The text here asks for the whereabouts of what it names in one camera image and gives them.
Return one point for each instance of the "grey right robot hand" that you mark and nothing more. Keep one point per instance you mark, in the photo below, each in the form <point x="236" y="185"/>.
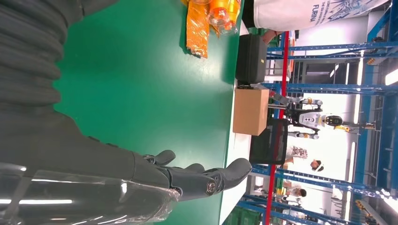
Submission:
<point x="77" y="174"/>

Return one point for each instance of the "black zip case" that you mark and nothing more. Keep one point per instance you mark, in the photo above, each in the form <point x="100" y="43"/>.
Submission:
<point x="250" y="59"/>

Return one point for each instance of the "yellow plastic film sheet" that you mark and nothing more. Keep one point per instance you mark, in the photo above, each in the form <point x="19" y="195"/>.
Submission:
<point x="197" y="34"/>

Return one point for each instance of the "blue shelf rack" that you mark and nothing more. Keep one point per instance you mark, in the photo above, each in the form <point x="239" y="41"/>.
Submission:
<point x="326" y="88"/>

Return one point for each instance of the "brown cardboard box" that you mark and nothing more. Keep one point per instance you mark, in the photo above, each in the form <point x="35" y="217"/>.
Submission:
<point x="250" y="111"/>

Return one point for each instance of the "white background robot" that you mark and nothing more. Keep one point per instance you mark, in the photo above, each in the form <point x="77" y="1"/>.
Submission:
<point x="307" y="119"/>

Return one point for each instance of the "black storage case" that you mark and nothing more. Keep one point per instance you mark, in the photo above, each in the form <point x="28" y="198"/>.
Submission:
<point x="267" y="143"/>

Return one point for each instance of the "green topped table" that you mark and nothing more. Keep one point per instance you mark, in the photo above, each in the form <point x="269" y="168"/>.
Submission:
<point x="140" y="77"/>

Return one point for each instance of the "white table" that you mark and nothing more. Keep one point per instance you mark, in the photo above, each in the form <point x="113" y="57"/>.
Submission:
<point x="238" y="149"/>

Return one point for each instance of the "background person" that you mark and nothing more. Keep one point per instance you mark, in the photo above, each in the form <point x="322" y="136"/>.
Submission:
<point x="300" y="193"/>
<point x="298" y="152"/>

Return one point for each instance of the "green storage crate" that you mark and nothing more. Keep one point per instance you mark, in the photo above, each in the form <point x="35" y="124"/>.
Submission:
<point x="242" y="217"/>

